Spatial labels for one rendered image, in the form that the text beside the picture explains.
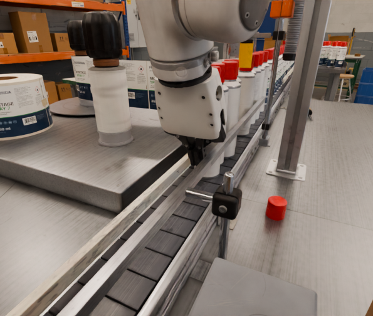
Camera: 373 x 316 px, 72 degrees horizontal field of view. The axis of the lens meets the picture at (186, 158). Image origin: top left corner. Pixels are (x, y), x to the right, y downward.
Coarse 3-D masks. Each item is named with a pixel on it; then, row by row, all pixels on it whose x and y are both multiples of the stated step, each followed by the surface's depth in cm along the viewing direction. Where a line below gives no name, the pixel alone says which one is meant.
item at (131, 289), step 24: (240, 144) 66; (192, 168) 54; (168, 192) 46; (144, 216) 40; (192, 216) 40; (120, 240) 35; (168, 240) 35; (96, 264) 31; (144, 264) 31; (168, 264) 31; (72, 288) 28; (120, 288) 28; (144, 288) 28; (96, 312) 26; (120, 312) 26
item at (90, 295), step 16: (240, 128) 54; (224, 144) 45; (208, 160) 39; (192, 176) 34; (176, 192) 31; (160, 208) 28; (176, 208) 30; (144, 224) 26; (160, 224) 27; (128, 240) 24; (144, 240) 24; (112, 256) 22; (128, 256) 22; (112, 272) 20; (96, 288) 19; (80, 304) 18; (96, 304) 19
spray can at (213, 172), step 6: (216, 66) 43; (210, 144) 46; (216, 144) 47; (210, 150) 47; (216, 162) 49; (210, 168) 49; (216, 168) 49; (204, 174) 49; (210, 174) 49; (216, 174) 50
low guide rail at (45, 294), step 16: (176, 176) 47; (144, 192) 39; (160, 192) 42; (128, 208) 36; (144, 208) 38; (112, 224) 33; (128, 224) 35; (96, 240) 30; (112, 240) 32; (80, 256) 28; (96, 256) 30; (64, 272) 26; (80, 272) 28; (48, 288) 24; (64, 288) 26; (32, 304) 23; (48, 304) 25
